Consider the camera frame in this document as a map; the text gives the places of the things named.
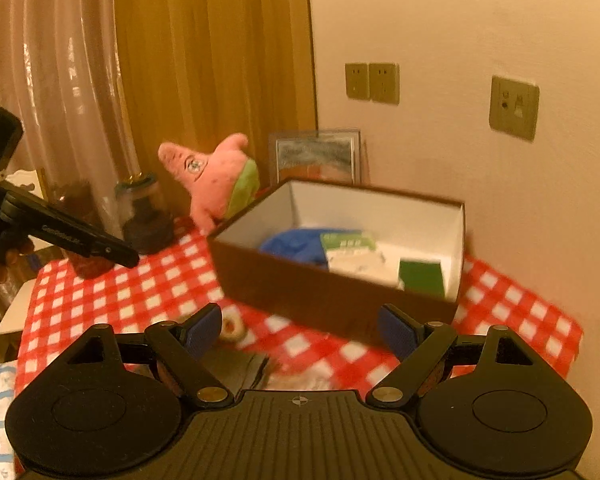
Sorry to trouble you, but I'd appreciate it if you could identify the green tissue packet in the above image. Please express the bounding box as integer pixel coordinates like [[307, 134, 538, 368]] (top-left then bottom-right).
[[321, 231, 387, 280]]

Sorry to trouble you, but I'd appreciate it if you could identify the grey cloth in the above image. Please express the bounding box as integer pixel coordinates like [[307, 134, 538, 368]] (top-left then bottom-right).
[[200, 347, 270, 396]]

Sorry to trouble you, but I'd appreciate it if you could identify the bag of cotton swabs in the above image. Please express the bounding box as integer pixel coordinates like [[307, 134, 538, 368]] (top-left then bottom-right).
[[263, 370, 340, 391]]

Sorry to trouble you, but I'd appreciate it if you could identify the person's left hand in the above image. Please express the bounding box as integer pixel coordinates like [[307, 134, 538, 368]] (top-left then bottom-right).
[[0, 236, 36, 286]]

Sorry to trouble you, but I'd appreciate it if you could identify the white donut shaped toy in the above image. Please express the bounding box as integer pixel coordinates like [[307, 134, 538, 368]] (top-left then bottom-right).
[[220, 307, 247, 344]]

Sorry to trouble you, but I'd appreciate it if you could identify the dark green sponge pad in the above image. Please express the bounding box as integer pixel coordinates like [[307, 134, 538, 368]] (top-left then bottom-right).
[[399, 260, 445, 298]]

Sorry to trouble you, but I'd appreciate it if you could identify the red white checkered tablecloth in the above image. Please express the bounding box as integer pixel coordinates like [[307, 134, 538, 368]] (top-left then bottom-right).
[[15, 220, 583, 393]]

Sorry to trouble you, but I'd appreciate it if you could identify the dark round jar base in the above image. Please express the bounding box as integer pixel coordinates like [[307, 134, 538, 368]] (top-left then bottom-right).
[[122, 214, 174, 255]]

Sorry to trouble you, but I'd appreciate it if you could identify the glass jar with lid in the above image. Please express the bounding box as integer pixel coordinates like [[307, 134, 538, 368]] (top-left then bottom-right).
[[114, 174, 173, 229]]

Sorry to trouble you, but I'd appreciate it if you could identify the brown cardboard box white inside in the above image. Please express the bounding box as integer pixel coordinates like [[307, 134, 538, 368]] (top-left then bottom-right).
[[208, 178, 465, 346]]

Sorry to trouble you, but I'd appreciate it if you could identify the blue cloth in box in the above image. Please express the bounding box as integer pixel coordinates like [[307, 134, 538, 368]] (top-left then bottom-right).
[[259, 228, 327, 268]]

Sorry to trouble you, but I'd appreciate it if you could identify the sheer white curtain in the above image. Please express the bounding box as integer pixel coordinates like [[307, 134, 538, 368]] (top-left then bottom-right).
[[0, 0, 140, 231]]

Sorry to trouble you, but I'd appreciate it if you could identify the pink starfish plush toy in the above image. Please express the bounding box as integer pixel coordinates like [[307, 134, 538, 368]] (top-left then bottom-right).
[[158, 133, 260, 234]]

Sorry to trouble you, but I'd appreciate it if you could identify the orange brown curtain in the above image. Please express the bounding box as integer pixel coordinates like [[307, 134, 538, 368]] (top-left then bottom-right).
[[114, 0, 317, 215]]

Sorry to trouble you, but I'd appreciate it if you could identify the framed picture against wall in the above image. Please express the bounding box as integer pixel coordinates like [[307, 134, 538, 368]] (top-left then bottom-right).
[[268, 128, 362, 184]]

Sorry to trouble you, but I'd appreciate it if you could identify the single wall outlet plate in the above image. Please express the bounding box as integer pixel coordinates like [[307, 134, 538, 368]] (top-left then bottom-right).
[[489, 76, 540, 142]]

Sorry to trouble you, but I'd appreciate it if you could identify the double wall socket plate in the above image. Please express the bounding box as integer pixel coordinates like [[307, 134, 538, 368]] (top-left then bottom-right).
[[344, 63, 400, 105]]

